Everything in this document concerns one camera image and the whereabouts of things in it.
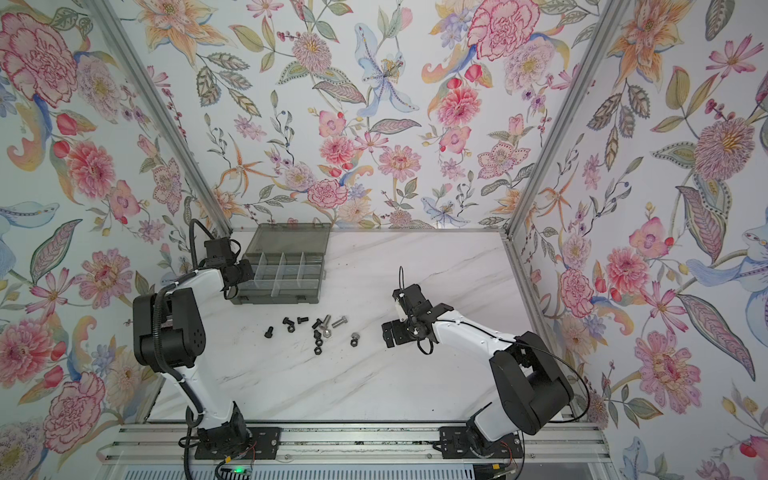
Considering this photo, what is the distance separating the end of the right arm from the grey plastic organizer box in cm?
32

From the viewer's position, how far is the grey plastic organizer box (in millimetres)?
1006

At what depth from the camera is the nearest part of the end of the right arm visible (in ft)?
2.14
